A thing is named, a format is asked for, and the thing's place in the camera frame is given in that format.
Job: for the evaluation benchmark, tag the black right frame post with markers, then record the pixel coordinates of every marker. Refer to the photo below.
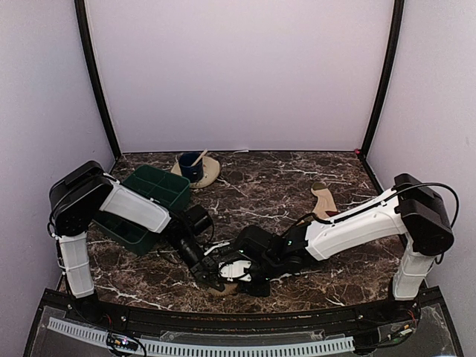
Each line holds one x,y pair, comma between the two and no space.
384,81

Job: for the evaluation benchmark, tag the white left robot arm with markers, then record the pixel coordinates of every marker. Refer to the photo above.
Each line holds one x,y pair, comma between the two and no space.
74,200

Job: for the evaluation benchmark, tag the green plastic divided tray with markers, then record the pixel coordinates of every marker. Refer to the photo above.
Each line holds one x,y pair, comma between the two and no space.
138,209

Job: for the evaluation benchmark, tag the black front rail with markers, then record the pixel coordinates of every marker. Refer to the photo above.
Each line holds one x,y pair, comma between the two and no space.
367,315

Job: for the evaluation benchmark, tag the wooden stick in cup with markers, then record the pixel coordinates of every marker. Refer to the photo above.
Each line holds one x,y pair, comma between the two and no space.
200,157

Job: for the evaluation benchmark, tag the white slotted cable duct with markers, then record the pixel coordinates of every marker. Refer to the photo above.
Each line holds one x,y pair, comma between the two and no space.
186,344

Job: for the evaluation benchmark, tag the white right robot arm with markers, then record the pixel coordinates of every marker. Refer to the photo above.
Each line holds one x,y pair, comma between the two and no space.
410,208

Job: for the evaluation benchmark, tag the black frame post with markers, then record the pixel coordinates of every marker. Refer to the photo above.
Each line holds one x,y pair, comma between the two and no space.
94,77
384,81

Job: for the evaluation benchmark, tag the black left frame post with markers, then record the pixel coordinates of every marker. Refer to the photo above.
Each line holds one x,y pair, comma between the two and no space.
94,77

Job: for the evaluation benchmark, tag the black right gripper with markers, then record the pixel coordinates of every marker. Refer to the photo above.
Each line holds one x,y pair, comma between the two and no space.
260,291

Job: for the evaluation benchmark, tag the dark blue cup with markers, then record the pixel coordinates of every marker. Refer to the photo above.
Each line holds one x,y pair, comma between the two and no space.
190,168

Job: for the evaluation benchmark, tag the striped brown red sock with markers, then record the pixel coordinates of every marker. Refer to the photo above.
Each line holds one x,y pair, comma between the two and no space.
325,206

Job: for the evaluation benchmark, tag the small circuit board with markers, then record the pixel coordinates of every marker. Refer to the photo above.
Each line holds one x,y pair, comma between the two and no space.
121,342

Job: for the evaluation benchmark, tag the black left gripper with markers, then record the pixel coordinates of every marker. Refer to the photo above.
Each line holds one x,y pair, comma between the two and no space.
205,267

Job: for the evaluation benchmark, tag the tan sock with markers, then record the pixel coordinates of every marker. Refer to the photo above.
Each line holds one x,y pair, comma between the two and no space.
227,289

